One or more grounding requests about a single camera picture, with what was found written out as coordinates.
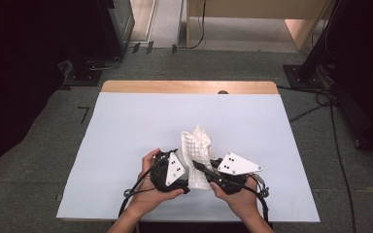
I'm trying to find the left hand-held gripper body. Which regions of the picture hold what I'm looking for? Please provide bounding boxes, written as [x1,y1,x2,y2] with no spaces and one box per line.
[150,149,189,194]

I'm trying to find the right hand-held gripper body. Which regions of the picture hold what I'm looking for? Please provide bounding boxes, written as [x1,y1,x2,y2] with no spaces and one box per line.
[209,152,263,196]

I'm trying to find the white waffle cloth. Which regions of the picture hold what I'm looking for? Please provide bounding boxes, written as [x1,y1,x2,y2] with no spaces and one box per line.
[180,124,217,191]

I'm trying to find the person's left hand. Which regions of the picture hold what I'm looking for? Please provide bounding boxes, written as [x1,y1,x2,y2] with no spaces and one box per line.
[131,148,186,216]

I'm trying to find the person's right hand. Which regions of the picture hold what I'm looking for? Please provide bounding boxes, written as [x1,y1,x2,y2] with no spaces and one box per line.
[209,174,262,220]

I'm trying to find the white table sheet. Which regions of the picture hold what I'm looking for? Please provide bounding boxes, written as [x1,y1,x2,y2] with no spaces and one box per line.
[56,91,321,223]

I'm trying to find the black stand base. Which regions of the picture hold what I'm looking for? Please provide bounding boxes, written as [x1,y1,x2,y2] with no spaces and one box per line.
[63,59,103,87]
[283,64,325,90]

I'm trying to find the black slanted stand pole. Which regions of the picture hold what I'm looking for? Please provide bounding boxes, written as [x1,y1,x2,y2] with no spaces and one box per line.
[299,0,349,82]

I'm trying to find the glass door cabinet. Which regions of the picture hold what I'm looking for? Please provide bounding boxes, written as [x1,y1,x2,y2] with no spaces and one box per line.
[108,0,136,58]

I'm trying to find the light wooden desk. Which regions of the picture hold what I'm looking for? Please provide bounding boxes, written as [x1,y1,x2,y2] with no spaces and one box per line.
[186,0,336,52]

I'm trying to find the dark curtain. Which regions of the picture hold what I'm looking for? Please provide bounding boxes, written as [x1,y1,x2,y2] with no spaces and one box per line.
[0,0,69,190]

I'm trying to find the right hand-held gripper cable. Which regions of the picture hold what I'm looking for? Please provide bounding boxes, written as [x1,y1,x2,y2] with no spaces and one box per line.
[246,172,271,223]

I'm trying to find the hand-held gripper cable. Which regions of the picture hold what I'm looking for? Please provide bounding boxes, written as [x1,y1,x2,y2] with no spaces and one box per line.
[118,157,163,218]
[246,172,271,223]

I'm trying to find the left hand-held gripper cable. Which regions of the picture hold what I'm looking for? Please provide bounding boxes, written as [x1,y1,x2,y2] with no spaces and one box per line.
[118,157,163,218]

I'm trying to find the black floor cables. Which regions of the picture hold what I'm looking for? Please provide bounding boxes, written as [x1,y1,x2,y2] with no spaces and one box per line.
[276,84,357,233]

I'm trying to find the white floor cable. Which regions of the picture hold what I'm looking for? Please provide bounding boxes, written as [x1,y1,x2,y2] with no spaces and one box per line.
[88,55,123,72]

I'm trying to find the black hanging cable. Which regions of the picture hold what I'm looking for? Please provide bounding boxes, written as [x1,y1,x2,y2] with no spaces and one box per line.
[174,0,208,51]

